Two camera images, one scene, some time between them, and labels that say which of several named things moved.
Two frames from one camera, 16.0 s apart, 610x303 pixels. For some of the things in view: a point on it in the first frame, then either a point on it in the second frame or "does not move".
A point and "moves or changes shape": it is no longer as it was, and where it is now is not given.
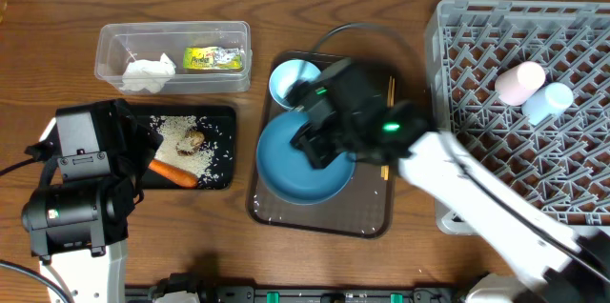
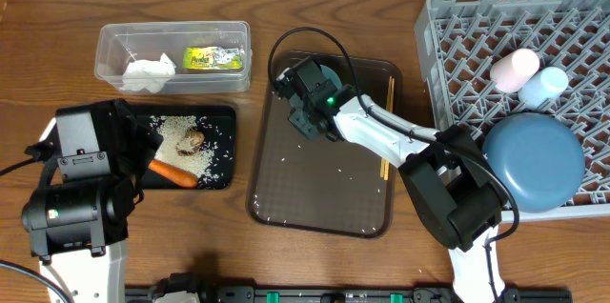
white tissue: [141, 74] does not move
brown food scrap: [192, 140] does not move
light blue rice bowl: [286, 74] moves or changes shape
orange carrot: [185, 178] does not move
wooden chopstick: [386, 167] does not move
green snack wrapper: [212, 58] does not move
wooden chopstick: [383, 168] does not move
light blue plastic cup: [547, 103] → [543, 88]
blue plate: [286, 173] → [539, 155]
